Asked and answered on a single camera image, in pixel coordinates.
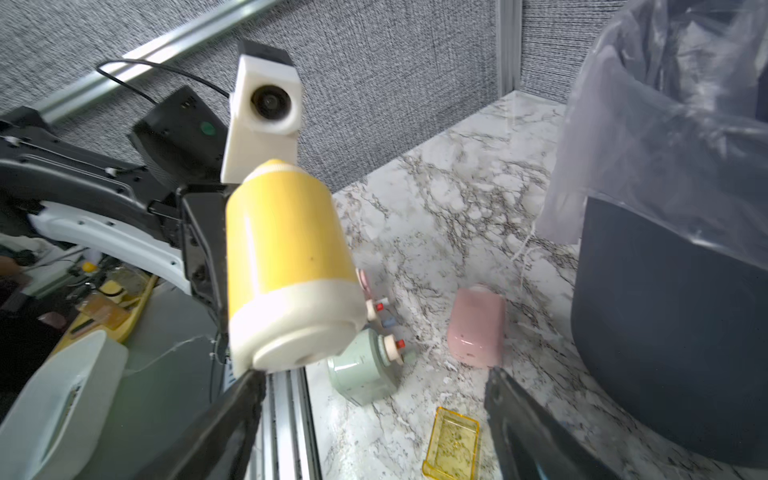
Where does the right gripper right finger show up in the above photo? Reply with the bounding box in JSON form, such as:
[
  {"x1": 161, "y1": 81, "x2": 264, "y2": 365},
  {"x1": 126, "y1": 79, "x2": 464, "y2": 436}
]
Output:
[{"x1": 484, "y1": 367, "x2": 618, "y2": 480}]

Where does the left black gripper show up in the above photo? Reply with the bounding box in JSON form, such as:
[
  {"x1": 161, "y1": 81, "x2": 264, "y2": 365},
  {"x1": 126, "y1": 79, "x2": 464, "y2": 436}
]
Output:
[{"x1": 178, "y1": 184, "x2": 232, "y2": 334}]

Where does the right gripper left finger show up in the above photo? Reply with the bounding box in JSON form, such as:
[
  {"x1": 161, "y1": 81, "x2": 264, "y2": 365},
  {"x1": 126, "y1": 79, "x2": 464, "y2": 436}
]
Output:
[{"x1": 135, "y1": 370, "x2": 267, "y2": 479}]

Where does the clear yellow shavings tray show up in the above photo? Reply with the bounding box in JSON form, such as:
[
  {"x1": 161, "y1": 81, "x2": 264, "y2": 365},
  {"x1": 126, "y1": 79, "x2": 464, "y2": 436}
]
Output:
[{"x1": 422, "y1": 407, "x2": 480, "y2": 480}]

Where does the yellow pencil sharpener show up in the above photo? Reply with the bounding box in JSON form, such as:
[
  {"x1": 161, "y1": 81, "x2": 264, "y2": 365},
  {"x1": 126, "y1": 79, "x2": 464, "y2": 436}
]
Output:
[{"x1": 225, "y1": 160, "x2": 367, "y2": 377}]

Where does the pink pencil sharpener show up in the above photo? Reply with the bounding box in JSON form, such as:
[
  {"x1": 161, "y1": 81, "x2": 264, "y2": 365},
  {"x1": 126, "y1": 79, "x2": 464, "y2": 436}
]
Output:
[
  {"x1": 447, "y1": 285, "x2": 506, "y2": 368},
  {"x1": 356, "y1": 268, "x2": 390, "y2": 322}
]

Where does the green pencil sharpener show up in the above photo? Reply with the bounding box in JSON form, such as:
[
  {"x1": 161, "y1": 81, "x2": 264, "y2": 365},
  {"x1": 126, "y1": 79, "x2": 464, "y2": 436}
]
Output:
[{"x1": 326, "y1": 328, "x2": 407, "y2": 406}]

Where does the dark grey trash bin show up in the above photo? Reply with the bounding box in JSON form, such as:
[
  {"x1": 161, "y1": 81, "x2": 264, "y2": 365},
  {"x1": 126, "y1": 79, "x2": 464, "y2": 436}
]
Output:
[{"x1": 571, "y1": 198, "x2": 767, "y2": 468}]

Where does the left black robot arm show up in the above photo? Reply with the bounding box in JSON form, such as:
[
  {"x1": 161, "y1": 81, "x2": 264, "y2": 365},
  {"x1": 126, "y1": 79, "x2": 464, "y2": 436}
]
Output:
[{"x1": 1, "y1": 86, "x2": 231, "y2": 332}]

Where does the clear plastic bin liner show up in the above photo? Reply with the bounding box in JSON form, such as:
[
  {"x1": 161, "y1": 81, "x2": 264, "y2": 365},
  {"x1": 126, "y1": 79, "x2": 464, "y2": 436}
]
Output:
[{"x1": 536, "y1": 1, "x2": 767, "y2": 268}]

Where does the aluminium front rail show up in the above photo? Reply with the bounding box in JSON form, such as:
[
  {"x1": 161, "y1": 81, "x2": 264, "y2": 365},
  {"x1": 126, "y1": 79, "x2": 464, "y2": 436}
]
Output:
[{"x1": 246, "y1": 367, "x2": 323, "y2": 480}]

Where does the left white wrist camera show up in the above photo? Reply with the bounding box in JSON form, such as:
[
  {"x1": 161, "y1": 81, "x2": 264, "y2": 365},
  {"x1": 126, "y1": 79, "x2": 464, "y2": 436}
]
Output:
[{"x1": 220, "y1": 40, "x2": 303, "y2": 184}]

